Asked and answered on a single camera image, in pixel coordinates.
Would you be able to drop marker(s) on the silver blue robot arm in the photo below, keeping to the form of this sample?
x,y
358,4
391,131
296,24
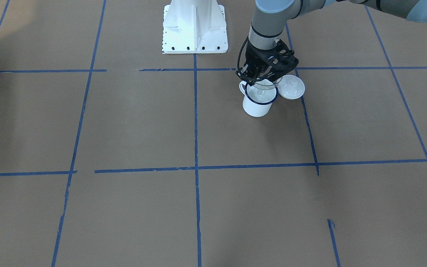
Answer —
x,y
270,17

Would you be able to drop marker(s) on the white mug lid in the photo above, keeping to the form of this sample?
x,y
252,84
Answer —
x,y
290,87

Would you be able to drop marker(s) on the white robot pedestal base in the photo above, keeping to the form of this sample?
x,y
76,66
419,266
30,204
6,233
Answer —
x,y
194,26

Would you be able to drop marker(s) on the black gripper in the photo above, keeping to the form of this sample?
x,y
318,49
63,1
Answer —
x,y
252,58

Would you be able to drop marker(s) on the clear glass funnel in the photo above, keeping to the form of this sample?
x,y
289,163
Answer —
x,y
265,86

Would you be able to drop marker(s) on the white enamel mug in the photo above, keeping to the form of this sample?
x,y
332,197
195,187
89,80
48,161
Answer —
x,y
254,106

